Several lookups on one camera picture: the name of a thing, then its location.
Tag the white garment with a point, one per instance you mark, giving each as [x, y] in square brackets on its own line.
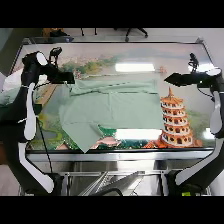
[13, 80]

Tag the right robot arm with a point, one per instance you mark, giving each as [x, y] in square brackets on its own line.
[216, 113]

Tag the light green garment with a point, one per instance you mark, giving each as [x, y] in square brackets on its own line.
[8, 96]

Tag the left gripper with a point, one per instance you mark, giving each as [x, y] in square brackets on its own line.
[63, 77]

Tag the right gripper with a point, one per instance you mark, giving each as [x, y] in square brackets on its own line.
[181, 79]

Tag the pale green shirt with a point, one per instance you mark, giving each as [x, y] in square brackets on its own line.
[126, 110]

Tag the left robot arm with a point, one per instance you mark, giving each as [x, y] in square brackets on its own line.
[29, 113]

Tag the silver frame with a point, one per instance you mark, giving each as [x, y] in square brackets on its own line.
[100, 156]

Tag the black office chair base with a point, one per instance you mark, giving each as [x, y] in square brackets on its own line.
[128, 35]

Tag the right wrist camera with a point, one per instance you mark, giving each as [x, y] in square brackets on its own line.
[193, 62]

